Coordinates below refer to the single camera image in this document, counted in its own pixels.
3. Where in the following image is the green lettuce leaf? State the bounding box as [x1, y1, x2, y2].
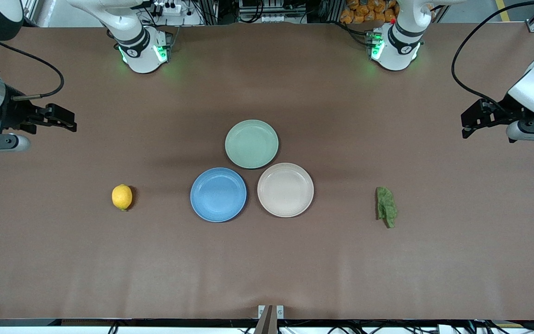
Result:
[375, 186, 398, 229]

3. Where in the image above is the white power strip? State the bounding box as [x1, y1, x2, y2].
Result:
[153, 1, 183, 16]

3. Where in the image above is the yellow lemon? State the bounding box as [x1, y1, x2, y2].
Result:
[111, 184, 134, 212]

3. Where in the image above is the pale green round plate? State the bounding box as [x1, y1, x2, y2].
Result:
[224, 119, 280, 170]

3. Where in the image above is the metal table edge bracket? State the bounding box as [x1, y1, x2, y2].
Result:
[254, 305, 285, 334]

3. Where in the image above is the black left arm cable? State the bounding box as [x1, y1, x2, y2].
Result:
[451, 0, 534, 110]

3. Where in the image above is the orange packaged goods pile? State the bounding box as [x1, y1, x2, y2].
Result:
[340, 0, 400, 25]

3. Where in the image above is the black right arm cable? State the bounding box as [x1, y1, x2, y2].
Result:
[0, 42, 65, 101]

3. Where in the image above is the beige round plate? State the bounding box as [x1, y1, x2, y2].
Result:
[257, 162, 315, 218]

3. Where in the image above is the blue round plate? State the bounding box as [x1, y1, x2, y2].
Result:
[190, 167, 248, 223]

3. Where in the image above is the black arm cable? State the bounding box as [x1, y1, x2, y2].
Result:
[451, 0, 534, 110]
[0, 42, 65, 101]

